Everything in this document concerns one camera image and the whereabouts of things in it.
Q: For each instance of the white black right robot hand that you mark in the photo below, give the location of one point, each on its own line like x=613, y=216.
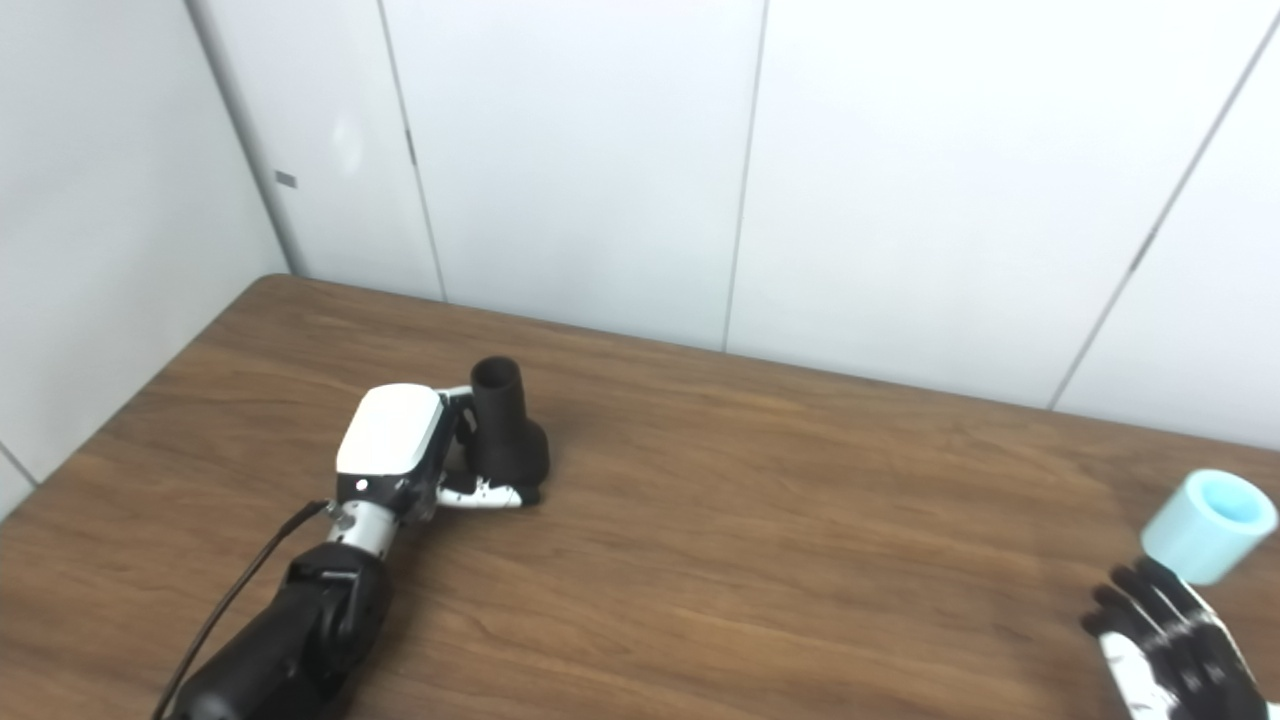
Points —
x=1170, y=650

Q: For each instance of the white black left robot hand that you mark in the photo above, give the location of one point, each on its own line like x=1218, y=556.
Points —
x=390, y=430

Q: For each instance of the black flared nozzle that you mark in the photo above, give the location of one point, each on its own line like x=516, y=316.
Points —
x=505, y=430

